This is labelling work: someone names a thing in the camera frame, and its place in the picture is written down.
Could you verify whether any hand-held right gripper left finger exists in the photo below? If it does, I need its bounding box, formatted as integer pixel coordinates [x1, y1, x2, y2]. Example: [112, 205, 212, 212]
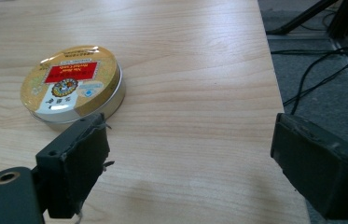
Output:
[31, 112, 116, 219]

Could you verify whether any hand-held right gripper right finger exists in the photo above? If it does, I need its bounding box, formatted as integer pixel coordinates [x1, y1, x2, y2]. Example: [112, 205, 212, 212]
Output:
[270, 112, 348, 221]

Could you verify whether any round gold tin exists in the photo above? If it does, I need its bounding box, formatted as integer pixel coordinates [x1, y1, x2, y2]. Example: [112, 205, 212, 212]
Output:
[20, 45, 127, 125]

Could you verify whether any black stand leg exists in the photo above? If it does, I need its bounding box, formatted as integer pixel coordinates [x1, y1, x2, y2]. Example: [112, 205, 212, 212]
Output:
[266, 0, 334, 35]

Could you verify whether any black cable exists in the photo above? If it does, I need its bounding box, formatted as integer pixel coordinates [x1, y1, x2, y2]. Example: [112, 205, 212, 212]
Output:
[283, 62, 348, 107]
[290, 46, 348, 116]

